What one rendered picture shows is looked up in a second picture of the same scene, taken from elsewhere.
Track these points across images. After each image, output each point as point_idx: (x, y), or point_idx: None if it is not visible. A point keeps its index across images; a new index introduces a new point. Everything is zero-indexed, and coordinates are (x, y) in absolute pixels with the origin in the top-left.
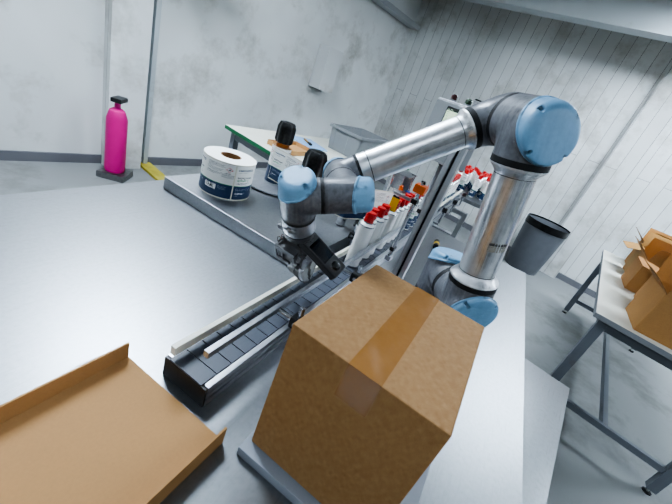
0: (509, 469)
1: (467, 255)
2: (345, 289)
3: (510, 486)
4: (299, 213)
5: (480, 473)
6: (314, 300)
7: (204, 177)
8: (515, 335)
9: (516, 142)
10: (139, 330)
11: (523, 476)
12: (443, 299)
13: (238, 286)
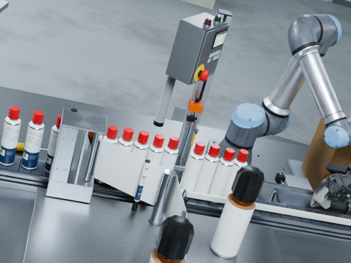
0: (279, 144)
1: (292, 100)
2: None
3: (288, 145)
4: None
5: (295, 153)
6: (302, 208)
7: None
8: (144, 118)
9: (333, 44)
10: None
11: (276, 140)
12: (278, 129)
13: (330, 258)
